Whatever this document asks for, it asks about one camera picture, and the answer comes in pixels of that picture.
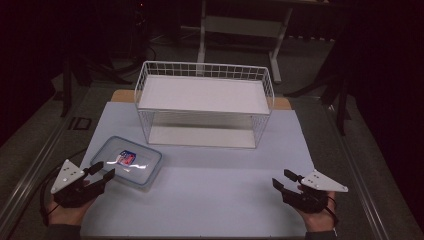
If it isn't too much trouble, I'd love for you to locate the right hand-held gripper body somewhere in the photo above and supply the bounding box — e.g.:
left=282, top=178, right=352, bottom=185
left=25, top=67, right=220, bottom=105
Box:
left=281, top=169, right=350, bottom=214

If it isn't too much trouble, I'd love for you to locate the white wire shelf rack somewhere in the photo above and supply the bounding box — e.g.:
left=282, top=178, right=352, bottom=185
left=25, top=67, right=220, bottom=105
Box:
left=134, top=60, right=276, bottom=150

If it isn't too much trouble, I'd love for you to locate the white metal stand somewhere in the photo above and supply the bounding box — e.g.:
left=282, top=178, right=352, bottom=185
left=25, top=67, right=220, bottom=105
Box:
left=196, top=0, right=294, bottom=84

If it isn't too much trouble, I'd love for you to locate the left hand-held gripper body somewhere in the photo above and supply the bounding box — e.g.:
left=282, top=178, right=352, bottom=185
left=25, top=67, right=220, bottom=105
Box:
left=50, top=158, right=106, bottom=209

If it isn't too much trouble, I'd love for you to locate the white paper table cover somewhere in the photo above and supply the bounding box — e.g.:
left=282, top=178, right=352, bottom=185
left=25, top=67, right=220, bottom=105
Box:
left=79, top=101, right=316, bottom=238

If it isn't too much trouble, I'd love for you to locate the black metal stand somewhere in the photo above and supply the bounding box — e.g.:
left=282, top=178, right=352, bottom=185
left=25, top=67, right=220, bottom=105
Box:
left=59, top=49, right=134, bottom=118

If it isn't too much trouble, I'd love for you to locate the person's right hand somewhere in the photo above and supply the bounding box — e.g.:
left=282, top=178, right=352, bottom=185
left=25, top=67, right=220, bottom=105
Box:
left=295, top=185, right=337, bottom=233

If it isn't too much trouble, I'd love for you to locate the clear plastic container with lid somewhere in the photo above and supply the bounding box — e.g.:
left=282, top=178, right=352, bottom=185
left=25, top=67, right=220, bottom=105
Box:
left=89, top=135, right=164, bottom=190

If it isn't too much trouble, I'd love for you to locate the person's left hand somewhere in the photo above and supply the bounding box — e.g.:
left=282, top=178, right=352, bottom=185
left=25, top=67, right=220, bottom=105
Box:
left=45, top=179, right=101, bottom=227

